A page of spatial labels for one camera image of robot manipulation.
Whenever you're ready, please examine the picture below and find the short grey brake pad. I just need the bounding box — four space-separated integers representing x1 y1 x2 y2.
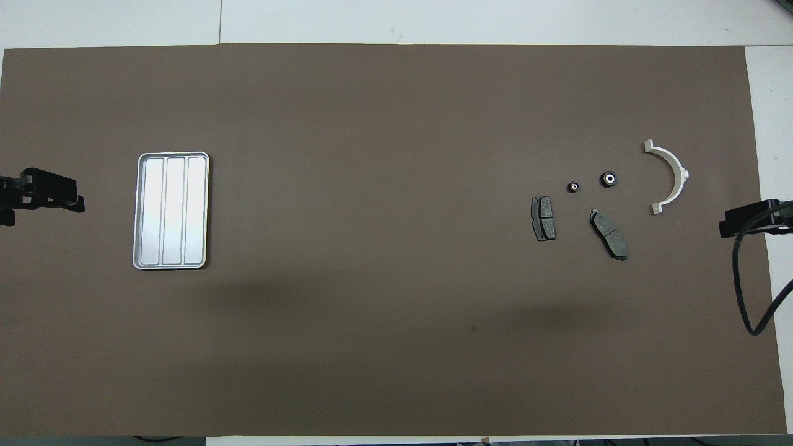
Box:
531 196 556 242

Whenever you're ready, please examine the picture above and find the silver ribbed metal tray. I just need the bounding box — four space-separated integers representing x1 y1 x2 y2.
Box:
132 151 211 271

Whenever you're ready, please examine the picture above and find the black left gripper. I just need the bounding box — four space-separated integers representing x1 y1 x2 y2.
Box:
0 168 85 227

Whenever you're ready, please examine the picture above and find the white semicircular bracket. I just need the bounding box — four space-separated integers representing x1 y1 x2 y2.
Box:
644 140 690 216

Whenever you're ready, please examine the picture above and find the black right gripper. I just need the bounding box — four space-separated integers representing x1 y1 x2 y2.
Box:
719 199 793 240

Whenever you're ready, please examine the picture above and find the long grey brake pad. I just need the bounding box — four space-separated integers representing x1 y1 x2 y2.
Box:
589 209 628 261

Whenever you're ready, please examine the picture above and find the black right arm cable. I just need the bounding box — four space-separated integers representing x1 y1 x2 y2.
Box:
733 201 793 336

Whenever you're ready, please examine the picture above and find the brown table mat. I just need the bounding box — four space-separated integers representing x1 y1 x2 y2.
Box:
0 43 789 437

